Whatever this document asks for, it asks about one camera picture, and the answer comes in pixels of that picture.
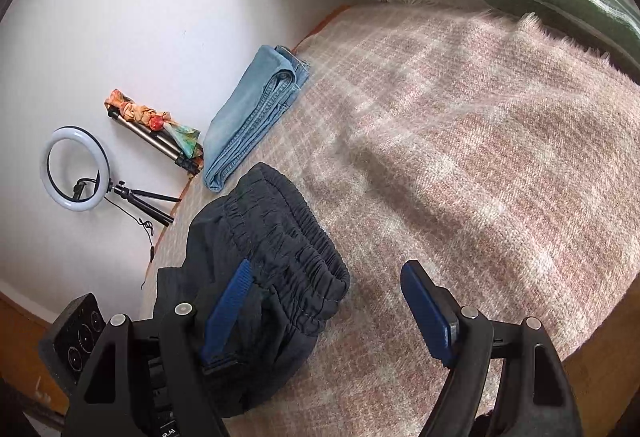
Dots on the silver folded tripod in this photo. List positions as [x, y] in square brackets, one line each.
[145, 139]

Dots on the folded blue jeans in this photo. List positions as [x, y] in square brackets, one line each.
[245, 117]

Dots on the black pants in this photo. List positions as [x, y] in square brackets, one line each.
[280, 237]

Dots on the orange patterned scarf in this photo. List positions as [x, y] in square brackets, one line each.
[180, 132]

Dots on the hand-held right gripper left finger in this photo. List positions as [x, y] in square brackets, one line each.
[225, 317]

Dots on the small black tripod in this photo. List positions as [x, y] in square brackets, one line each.
[145, 197]

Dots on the pink plaid blanket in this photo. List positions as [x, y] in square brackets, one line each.
[450, 157]

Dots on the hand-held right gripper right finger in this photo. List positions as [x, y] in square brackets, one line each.
[427, 312]

